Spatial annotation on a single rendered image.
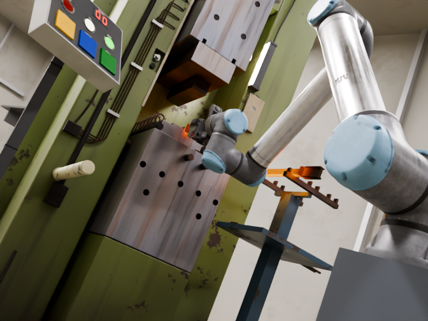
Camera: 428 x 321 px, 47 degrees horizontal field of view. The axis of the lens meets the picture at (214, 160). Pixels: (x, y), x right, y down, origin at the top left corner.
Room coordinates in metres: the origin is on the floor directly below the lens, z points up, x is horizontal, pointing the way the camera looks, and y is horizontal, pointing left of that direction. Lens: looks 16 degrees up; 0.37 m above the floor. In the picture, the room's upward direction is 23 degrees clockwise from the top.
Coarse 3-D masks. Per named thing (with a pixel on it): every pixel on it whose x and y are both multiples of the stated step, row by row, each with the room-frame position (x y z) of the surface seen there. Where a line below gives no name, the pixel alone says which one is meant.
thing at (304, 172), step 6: (300, 168) 1.76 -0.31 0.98; (306, 168) 1.76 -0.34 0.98; (312, 168) 1.73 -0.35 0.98; (318, 168) 1.71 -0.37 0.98; (270, 174) 1.92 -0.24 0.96; (276, 174) 1.89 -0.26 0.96; (282, 174) 1.86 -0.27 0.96; (294, 174) 1.80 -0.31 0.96; (300, 174) 1.76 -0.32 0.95; (306, 174) 1.75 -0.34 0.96; (312, 174) 1.72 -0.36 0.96; (318, 174) 1.70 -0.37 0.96
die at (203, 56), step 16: (192, 48) 1.91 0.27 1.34; (208, 48) 1.89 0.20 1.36; (176, 64) 2.02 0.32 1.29; (192, 64) 1.91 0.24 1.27; (208, 64) 1.90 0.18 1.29; (224, 64) 1.93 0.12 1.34; (160, 80) 2.21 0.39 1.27; (176, 80) 2.14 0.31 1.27; (208, 80) 2.00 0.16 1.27; (224, 80) 1.94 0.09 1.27
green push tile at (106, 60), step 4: (100, 52) 1.57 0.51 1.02; (104, 52) 1.58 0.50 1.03; (100, 56) 1.57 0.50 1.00; (104, 56) 1.58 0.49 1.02; (108, 56) 1.60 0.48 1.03; (100, 60) 1.56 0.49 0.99; (104, 60) 1.57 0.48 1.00; (108, 60) 1.59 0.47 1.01; (112, 60) 1.61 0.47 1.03; (116, 60) 1.63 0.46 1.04; (104, 64) 1.57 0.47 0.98; (108, 64) 1.59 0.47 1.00; (112, 64) 1.60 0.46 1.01; (108, 68) 1.58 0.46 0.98; (112, 68) 1.60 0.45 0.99; (112, 72) 1.60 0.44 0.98
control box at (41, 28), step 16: (48, 0) 1.41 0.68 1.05; (80, 0) 1.54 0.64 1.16; (32, 16) 1.44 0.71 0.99; (48, 16) 1.39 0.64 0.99; (80, 16) 1.52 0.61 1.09; (32, 32) 1.41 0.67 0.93; (48, 32) 1.41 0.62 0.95; (96, 32) 1.58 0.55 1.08; (112, 32) 1.66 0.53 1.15; (48, 48) 1.47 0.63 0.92; (64, 48) 1.47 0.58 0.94; (80, 48) 1.49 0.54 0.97; (96, 48) 1.56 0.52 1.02; (112, 48) 1.63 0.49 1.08; (80, 64) 1.54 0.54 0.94; (96, 64) 1.54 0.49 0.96; (96, 80) 1.61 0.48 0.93; (112, 80) 1.61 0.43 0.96
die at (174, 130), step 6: (162, 120) 1.87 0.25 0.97; (168, 126) 1.88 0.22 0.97; (174, 126) 1.89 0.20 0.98; (168, 132) 1.89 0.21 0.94; (174, 132) 1.90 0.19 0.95; (180, 132) 1.91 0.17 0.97; (186, 132) 1.91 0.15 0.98; (174, 138) 1.90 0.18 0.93; (180, 138) 1.91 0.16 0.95; (186, 138) 1.92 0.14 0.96; (186, 144) 1.92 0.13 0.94; (192, 144) 1.93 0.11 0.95; (198, 144) 1.94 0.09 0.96; (198, 150) 1.95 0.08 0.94
